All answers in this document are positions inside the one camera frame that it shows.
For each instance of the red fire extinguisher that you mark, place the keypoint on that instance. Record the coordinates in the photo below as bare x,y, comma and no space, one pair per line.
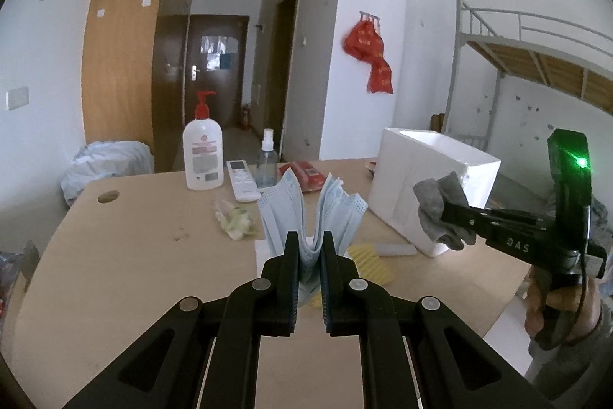
244,117

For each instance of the red plastic bag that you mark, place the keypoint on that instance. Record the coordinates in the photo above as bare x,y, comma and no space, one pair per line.
361,40
380,76

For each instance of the white foam box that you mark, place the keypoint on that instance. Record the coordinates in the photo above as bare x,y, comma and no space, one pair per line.
402,179

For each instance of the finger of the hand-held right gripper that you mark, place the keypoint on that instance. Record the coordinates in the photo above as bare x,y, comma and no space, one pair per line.
467,234
467,211

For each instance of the red tissue packet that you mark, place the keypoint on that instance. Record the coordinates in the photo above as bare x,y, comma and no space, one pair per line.
311,175

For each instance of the person's right hand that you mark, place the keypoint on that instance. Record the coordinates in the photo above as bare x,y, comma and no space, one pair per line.
532,299

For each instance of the small red box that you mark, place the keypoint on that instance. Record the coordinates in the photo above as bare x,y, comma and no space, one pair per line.
371,167

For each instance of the person's right forearm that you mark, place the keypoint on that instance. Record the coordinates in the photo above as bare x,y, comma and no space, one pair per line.
574,370

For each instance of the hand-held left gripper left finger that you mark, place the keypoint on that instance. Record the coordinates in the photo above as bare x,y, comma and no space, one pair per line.
291,275

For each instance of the clear spray bottle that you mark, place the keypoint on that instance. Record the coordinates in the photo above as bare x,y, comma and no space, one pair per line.
266,164

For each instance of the wall hook rack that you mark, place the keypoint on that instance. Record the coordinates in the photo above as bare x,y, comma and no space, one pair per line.
369,15

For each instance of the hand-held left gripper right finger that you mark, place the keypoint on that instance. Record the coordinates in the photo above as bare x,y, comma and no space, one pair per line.
328,275

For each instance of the brown side door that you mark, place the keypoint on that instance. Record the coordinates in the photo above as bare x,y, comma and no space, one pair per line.
282,78

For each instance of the green tissue packet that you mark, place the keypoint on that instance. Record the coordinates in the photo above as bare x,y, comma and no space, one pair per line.
235,221

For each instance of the white paper sheet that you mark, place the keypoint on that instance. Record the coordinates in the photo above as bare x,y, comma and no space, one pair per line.
263,251

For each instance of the stack of blue face masks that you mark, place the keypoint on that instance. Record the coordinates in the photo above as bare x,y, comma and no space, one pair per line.
287,207

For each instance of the pale blue bedding pile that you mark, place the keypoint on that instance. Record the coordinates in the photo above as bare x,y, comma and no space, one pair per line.
105,164

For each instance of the metal bunk bed frame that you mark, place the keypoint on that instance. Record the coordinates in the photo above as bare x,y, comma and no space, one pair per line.
541,59

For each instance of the white pump bottle red cap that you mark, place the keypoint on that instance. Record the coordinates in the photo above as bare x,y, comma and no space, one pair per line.
203,150

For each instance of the yellow cloth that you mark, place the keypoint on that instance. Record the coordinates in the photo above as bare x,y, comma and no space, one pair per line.
368,266

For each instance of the white remote control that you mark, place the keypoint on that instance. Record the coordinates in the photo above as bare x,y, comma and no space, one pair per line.
242,181

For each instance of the dark brown entrance door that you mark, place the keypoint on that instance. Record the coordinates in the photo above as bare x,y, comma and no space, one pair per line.
215,92

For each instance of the wooden wardrobe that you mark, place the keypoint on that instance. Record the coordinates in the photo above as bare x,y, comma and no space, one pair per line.
124,54

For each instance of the white wall switch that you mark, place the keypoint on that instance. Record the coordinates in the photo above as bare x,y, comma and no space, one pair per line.
17,98

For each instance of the grey sock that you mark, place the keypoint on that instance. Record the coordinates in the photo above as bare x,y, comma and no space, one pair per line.
431,198

